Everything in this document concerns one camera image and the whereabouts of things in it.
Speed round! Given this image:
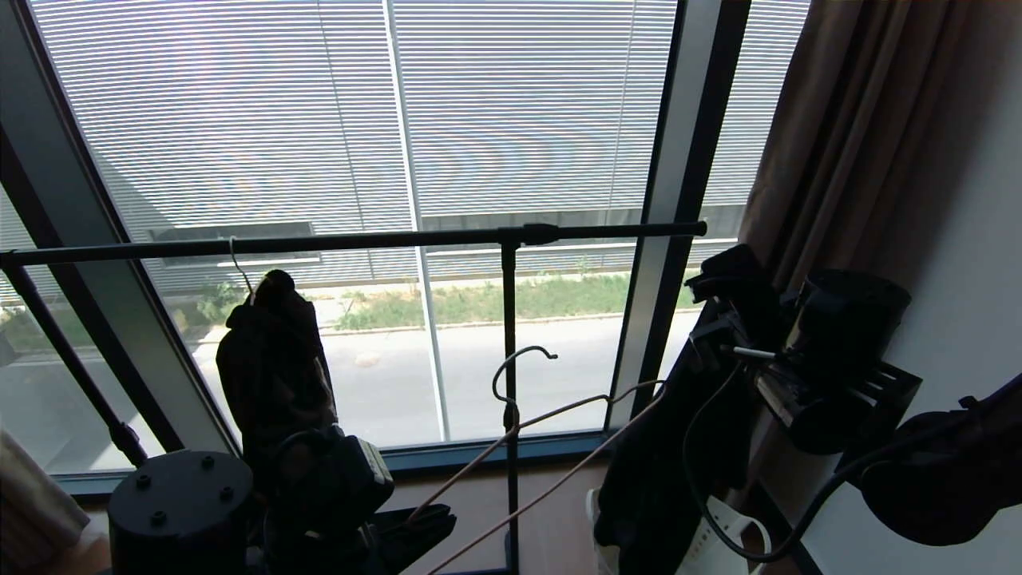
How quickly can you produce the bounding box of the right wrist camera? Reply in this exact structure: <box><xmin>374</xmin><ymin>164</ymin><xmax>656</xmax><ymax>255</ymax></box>
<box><xmin>684</xmin><ymin>243</ymin><xmax>789</xmax><ymax>352</ymax></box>

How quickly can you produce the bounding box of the white laundry basket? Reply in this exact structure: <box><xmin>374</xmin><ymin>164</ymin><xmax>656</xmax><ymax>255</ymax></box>
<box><xmin>584</xmin><ymin>487</ymin><xmax>774</xmax><ymax>575</ymax></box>

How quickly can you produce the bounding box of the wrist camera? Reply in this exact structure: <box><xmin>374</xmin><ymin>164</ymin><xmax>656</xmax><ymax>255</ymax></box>
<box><xmin>684</xmin><ymin>243</ymin><xmax>789</xmax><ymax>352</ymax></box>
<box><xmin>270</xmin><ymin>426</ymin><xmax>397</xmax><ymax>529</ymax></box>

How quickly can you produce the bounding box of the brown curtain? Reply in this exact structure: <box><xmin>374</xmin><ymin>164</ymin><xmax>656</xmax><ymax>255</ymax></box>
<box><xmin>0</xmin><ymin>430</ymin><xmax>93</xmax><ymax>574</ymax></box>
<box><xmin>739</xmin><ymin>0</ymin><xmax>991</xmax><ymax>298</ymax></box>

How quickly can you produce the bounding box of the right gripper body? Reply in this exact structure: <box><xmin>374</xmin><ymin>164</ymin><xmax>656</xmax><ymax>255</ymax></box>
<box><xmin>690</xmin><ymin>313</ymin><xmax>769</xmax><ymax>382</ymax></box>

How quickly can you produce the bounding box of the black cable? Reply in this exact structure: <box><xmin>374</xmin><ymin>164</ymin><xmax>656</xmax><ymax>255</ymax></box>
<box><xmin>681</xmin><ymin>358</ymin><xmax>1022</xmax><ymax>565</ymax></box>

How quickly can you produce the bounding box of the window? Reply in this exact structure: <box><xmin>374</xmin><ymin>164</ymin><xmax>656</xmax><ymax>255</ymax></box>
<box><xmin>0</xmin><ymin>0</ymin><xmax>814</xmax><ymax>498</ymax></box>

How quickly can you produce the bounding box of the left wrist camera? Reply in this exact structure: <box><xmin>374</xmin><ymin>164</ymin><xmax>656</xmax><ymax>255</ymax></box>
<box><xmin>270</xmin><ymin>426</ymin><xmax>397</xmax><ymax>529</ymax></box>

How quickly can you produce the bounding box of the black garment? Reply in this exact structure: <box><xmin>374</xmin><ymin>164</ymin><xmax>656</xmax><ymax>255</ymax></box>
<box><xmin>591</xmin><ymin>302</ymin><xmax>761</xmax><ymax>575</ymax></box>
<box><xmin>216</xmin><ymin>269</ymin><xmax>339</xmax><ymax>480</ymax></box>

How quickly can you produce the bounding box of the pink clothes hanger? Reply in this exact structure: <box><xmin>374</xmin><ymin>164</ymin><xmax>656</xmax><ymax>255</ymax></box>
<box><xmin>228</xmin><ymin>236</ymin><xmax>256</xmax><ymax>298</ymax></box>
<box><xmin>406</xmin><ymin>345</ymin><xmax>668</xmax><ymax>575</ymax></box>

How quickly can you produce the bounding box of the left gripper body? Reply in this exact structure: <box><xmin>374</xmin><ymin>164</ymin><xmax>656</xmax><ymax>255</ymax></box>
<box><xmin>262</xmin><ymin>510</ymin><xmax>386</xmax><ymax>575</ymax></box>

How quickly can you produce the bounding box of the black clothes rack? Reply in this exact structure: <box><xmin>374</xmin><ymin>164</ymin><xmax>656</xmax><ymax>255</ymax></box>
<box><xmin>0</xmin><ymin>222</ymin><xmax>708</xmax><ymax>575</ymax></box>

